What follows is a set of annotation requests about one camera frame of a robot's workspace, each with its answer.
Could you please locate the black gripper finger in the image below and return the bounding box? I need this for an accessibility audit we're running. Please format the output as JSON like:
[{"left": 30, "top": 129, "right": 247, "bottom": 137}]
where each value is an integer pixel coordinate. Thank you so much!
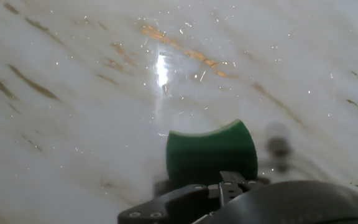
[{"left": 117, "top": 170, "right": 264, "bottom": 224}]

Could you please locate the green sponge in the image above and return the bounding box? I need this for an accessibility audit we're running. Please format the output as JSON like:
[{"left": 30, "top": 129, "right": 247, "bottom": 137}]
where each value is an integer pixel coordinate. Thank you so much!
[{"left": 165, "top": 119, "right": 259, "bottom": 189}]

